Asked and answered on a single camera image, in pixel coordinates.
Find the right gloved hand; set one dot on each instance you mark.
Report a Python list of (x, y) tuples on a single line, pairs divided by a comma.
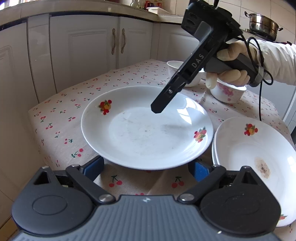
[(234, 77)]

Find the far deep fruit plate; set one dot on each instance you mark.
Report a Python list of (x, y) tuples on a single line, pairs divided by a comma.
[(213, 152)]

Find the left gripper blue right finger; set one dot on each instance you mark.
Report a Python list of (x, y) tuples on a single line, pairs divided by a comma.
[(199, 170)]

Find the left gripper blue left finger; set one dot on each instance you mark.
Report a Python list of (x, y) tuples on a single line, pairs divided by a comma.
[(93, 168)]

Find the white sleeved right forearm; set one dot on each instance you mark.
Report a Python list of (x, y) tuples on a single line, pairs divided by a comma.
[(279, 61)]

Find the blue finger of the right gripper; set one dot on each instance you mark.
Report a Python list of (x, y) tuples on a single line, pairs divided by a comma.
[(174, 86)]

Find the white plastic tray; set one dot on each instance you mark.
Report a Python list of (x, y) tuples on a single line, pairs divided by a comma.
[(158, 11)]

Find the steel cooking pot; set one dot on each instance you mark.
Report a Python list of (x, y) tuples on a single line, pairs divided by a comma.
[(263, 26)]

